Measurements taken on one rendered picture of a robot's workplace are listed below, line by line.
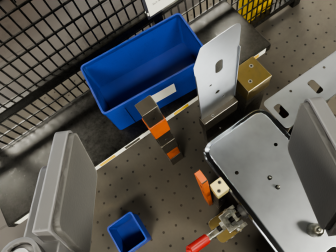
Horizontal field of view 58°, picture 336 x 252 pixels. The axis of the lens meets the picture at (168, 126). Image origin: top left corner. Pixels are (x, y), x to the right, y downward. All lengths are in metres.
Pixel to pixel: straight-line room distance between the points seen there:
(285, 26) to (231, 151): 0.73
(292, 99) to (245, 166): 0.23
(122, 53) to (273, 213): 0.58
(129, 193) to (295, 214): 0.60
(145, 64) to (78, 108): 0.24
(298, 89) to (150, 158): 0.58
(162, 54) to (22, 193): 0.57
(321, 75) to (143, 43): 0.51
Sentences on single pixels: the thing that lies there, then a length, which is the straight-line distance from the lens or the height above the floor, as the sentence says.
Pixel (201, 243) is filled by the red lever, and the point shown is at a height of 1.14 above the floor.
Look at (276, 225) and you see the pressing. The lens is 0.83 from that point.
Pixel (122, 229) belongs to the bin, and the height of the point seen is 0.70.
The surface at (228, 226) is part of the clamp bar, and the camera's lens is 0.60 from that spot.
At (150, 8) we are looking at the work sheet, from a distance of 0.86.
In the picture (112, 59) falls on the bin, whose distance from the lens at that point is 0.87.
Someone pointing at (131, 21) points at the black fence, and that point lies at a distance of 0.88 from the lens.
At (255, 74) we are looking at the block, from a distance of 0.87.
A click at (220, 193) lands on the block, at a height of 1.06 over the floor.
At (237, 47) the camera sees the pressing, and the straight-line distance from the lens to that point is 0.67.
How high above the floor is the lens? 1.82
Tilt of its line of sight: 68 degrees down
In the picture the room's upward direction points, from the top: 25 degrees counter-clockwise
